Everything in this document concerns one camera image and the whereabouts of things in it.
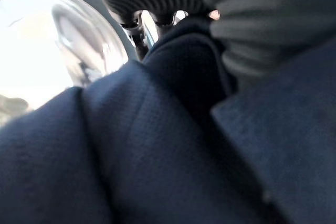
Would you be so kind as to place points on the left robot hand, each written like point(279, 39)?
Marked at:
point(236, 11)

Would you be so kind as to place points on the dark navy blue garment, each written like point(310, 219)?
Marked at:
point(162, 142)

